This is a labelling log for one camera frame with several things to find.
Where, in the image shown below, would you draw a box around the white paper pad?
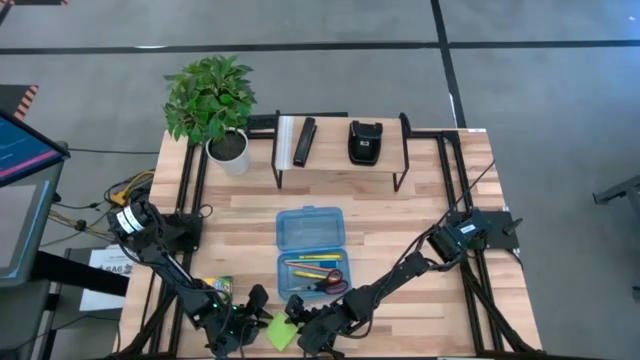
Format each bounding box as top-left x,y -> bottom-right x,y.
275,115 -> 294,171

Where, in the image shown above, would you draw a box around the yellow cable bundle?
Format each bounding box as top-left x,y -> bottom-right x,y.
109,169 -> 156,208

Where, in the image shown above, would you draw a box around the green leafy plant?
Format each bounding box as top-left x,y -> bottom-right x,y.
162,53 -> 258,145

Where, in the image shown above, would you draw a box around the computer monitor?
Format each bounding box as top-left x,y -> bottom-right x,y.
0,110 -> 71,187

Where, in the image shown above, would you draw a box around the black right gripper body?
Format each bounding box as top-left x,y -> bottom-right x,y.
284,294 -> 354,359

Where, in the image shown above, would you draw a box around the blue plastic pencil case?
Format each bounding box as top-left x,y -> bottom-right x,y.
275,205 -> 352,302

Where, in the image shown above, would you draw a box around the black stapler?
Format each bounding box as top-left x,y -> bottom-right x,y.
292,116 -> 318,168

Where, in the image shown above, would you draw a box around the black aluminium table frame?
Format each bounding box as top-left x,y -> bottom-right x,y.
107,110 -> 546,360

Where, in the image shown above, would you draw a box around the white printed paper sheet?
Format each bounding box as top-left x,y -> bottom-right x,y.
78,243 -> 136,312

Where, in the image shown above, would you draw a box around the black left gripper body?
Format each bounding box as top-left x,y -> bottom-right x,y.
206,283 -> 270,359

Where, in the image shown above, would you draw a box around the yellow green crayon box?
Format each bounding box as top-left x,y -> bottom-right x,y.
201,275 -> 235,295

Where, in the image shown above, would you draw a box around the white plant pot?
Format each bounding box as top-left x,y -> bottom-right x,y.
204,127 -> 251,177

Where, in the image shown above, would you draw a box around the wooden shelf riser black legs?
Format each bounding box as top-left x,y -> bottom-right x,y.
270,110 -> 412,194

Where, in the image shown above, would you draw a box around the orange pencil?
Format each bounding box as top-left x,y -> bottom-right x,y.
284,260 -> 334,273

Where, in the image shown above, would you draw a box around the teal pen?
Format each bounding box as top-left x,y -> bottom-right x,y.
284,253 -> 345,264

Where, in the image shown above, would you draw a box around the green sticky note pad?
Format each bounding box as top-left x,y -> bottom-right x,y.
264,311 -> 301,352

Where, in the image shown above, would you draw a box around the red and black scissors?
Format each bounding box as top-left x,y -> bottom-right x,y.
287,268 -> 350,297

